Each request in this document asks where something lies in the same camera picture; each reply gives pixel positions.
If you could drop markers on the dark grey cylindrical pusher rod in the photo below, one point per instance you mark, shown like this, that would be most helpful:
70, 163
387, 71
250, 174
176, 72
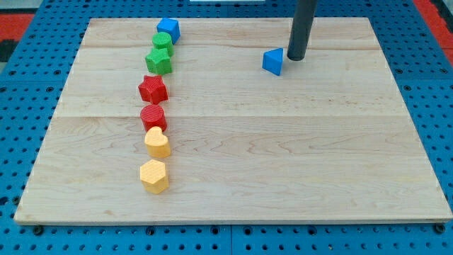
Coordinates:
301, 28

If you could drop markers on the blue triangle block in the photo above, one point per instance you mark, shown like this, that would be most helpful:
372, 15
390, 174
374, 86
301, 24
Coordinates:
273, 60

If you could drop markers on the green star block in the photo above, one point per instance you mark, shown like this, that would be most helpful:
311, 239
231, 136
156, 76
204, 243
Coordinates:
158, 61

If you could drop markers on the red star block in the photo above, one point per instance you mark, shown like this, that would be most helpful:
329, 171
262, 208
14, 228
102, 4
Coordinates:
153, 89

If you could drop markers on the light wooden board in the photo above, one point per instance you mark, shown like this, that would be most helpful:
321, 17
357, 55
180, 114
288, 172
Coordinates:
329, 141

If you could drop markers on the blue cube block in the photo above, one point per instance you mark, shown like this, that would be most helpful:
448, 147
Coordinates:
170, 26

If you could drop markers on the green cylinder block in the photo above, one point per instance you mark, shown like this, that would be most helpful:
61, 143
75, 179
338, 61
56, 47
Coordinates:
163, 40

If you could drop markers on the red cylinder block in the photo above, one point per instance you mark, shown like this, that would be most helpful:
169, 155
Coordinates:
153, 116

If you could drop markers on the yellow heart block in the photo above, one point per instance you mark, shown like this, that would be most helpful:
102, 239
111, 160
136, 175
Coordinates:
157, 143

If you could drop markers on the yellow hexagon block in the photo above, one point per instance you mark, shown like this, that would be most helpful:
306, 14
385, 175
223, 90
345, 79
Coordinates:
154, 176

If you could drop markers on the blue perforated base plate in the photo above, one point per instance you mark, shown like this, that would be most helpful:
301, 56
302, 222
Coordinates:
32, 82

